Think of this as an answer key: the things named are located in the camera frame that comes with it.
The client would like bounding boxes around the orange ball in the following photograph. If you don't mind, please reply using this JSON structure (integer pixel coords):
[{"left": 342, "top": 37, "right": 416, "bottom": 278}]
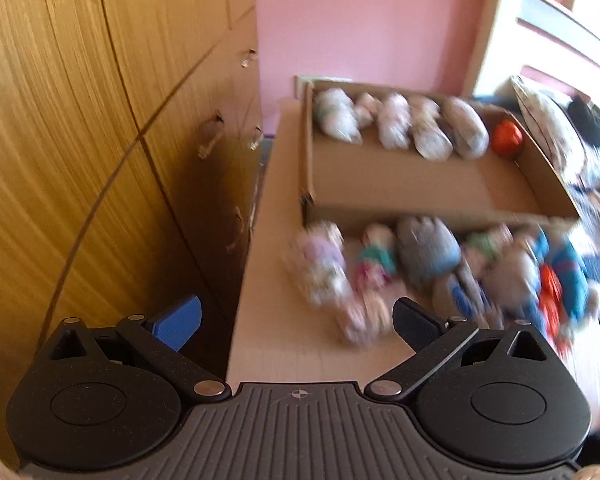
[{"left": 490, "top": 119, "right": 524, "bottom": 159}]

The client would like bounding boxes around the cardboard box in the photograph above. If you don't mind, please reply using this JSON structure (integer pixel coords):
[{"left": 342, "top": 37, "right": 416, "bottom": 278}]
[{"left": 299, "top": 79, "right": 580, "bottom": 236}]

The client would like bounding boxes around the white patterned sock roll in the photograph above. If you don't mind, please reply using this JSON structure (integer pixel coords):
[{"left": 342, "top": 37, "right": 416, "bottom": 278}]
[{"left": 407, "top": 94, "right": 453, "bottom": 162}]

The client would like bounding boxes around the wall socket plate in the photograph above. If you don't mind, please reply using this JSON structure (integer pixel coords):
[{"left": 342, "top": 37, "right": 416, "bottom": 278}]
[{"left": 294, "top": 75, "right": 351, "bottom": 100}]

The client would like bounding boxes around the blue knitted sock roll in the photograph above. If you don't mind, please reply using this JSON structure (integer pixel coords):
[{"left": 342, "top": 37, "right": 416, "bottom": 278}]
[{"left": 541, "top": 233, "right": 600, "bottom": 334}]

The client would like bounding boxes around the black cloth on bed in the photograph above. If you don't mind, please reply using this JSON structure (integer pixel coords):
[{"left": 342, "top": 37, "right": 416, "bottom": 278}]
[{"left": 567, "top": 96, "right": 600, "bottom": 148}]

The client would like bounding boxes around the clear plastic bundle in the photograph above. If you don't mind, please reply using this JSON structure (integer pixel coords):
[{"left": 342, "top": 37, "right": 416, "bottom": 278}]
[{"left": 377, "top": 93, "right": 411, "bottom": 151}]

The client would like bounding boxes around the wooden wardrobe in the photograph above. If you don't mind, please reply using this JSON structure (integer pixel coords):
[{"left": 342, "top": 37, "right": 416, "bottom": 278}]
[{"left": 0, "top": 0, "right": 261, "bottom": 465}]

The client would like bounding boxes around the cream bed headboard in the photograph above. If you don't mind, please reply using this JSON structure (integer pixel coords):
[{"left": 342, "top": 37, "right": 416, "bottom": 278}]
[{"left": 462, "top": 0, "right": 600, "bottom": 106}]

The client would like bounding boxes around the floral pillow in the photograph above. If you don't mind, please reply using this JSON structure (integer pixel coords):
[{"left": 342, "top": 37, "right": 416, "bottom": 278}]
[{"left": 509, "top": 76, "right": 586, "bottom": 184}]

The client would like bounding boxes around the small white sock bundle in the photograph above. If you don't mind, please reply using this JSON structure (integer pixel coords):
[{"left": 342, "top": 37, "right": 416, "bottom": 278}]
[{"left": 354, "top": 92, "right": 382, "bottom": 130}]

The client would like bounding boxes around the red blue sock bundle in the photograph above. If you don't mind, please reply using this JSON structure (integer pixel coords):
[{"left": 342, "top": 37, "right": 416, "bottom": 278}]
[{"left": 538, "top": 264, "right": 571, "bottom": 358}]

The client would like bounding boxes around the grey knitted sock roll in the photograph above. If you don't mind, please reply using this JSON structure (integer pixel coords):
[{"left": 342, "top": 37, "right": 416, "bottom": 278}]
[{"left": 441, "top": 96, "right": 490, "bottom": 159}]

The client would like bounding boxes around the green pink sock bundle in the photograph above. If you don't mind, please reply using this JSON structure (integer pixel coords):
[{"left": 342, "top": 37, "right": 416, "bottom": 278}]
[{"left": 463, "top": 224, "right": 514, "bottom": 263}]

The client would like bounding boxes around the white teal sock bundle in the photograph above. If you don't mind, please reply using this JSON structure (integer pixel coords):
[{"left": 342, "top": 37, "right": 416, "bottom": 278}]
[{"left": 313, "top": 88, "right": 363, "bottom": 144}]

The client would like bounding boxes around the pink fluffy toy bird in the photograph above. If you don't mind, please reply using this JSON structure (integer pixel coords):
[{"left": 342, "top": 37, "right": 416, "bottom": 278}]
[{"left": 286, "top": 220, "right": 352, "bottom": 307}]

